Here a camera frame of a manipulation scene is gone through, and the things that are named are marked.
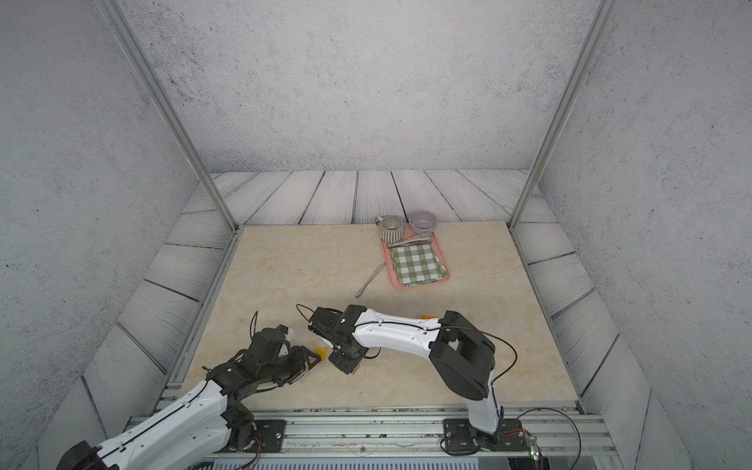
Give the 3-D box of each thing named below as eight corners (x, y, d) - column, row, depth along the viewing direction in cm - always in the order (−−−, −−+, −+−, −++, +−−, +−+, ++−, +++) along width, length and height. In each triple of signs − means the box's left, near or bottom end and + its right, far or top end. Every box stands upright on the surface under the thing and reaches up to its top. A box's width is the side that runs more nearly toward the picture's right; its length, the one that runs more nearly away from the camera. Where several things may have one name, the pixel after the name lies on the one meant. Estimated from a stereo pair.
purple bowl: (410, 236, 119) (410, 228, 115) (408, 218, 126) (409, 210, 122) (438, 236, 119) (439, 228, 115) (435, 218, 126) (436, 209, 122)
